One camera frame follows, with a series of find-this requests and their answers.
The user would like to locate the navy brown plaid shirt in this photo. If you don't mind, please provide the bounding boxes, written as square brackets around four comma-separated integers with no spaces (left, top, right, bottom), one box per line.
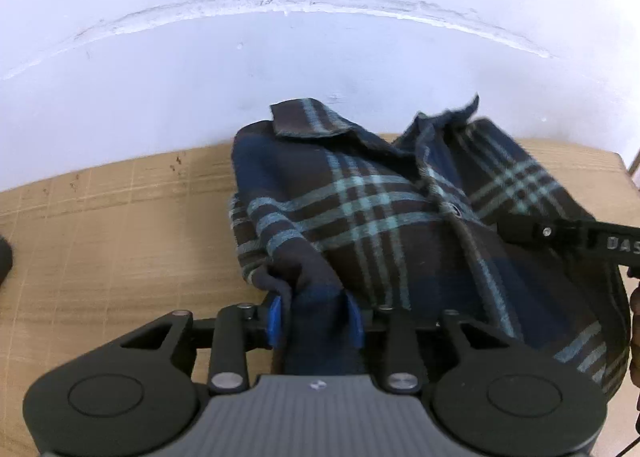
[230,99,631,396]

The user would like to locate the person's right hand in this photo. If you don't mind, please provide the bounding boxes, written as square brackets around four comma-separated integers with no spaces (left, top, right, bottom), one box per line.
[629,286,640,317]

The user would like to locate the black SPACE print garment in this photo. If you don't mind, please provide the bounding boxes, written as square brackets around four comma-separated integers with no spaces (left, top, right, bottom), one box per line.
[0,236,13,284]

